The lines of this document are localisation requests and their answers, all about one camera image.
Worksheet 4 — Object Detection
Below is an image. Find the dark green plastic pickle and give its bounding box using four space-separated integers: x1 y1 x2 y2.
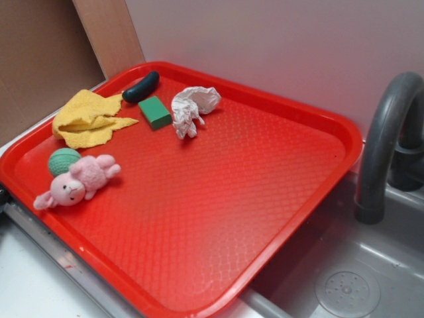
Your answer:
122 71 160 103

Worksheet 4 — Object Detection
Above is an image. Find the red plastic tray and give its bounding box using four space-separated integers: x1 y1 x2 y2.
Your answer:
0 61 364 318

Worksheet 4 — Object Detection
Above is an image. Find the crumpled white paper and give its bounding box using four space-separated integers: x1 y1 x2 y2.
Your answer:
171 86 222 140

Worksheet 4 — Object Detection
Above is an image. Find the green rectangular block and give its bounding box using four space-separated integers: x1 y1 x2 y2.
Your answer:
138 96 172 131

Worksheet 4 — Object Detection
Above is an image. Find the pink plush bunny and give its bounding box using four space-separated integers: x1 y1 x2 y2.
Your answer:
33 154 121 210

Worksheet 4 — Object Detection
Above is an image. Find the yellow cloth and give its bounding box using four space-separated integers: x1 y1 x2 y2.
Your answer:
52 89 138 150

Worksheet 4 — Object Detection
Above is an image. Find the green textured ball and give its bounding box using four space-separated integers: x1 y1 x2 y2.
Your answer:
48 148 81 177

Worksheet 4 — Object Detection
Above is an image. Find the grey plastic sink basin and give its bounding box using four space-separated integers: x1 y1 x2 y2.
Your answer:
241 174 423 317

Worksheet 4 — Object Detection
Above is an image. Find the light wooden board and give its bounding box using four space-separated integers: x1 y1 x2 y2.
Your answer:
73 0 145 79

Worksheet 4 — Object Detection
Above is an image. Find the grey toy faucet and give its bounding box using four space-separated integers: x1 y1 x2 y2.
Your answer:
354 72 423 224

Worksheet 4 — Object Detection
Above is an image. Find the sink drain strainer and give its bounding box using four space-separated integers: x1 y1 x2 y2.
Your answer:
315 267 381 317

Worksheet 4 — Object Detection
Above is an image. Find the brown cardboard panel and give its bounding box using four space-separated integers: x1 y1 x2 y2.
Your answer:
1 1 105 145

